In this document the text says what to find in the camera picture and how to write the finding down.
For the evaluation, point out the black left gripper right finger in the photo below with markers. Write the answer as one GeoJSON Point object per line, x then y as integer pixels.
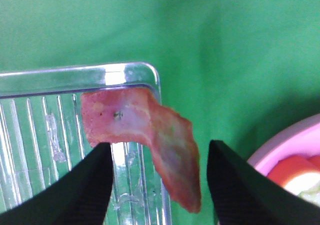
{"type": "Point", "coordinates": [243, 196]}

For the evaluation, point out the green tablecloth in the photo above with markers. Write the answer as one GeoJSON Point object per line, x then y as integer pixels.
{"type": "Point", "coordinates": [240, 70]}

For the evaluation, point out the toast bread slice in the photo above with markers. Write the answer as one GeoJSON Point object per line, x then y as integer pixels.
{"type": "Point", "coordinates": [295, 174]}

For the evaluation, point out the green lettuce leaf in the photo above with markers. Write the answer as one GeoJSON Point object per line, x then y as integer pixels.
{"type": "Point", "coordinates": [311, 195]}

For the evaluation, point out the pink plate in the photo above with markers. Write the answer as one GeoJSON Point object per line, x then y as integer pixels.
{"type": "Point", "coordinates": [301, 138]}

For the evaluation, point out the clear left plastic container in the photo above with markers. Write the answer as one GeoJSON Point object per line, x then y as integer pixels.
{"type": "Point", "coordinates": [42, 138]}

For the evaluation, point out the bacon strip from container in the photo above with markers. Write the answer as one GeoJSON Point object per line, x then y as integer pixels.
{"type": "Point", "coordinates": [134, 115]}

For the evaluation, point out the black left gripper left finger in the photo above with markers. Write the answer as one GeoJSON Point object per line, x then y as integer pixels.
{"type": "Point", "coordinates": [81, 197]}

